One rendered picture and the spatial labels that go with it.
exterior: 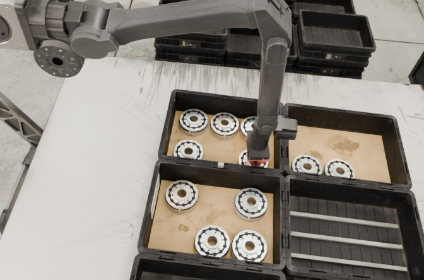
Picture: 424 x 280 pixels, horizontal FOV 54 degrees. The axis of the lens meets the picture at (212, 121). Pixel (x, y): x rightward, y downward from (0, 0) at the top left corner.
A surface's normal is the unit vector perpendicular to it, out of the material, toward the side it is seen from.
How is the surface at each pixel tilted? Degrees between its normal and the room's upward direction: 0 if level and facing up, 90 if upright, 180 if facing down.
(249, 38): 0
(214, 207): 0
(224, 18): 100
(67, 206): 0
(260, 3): 23
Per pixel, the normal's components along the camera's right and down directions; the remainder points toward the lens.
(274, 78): -0.02, 0.89
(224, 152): 0.07, -0.62
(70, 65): -0.06, 0.77
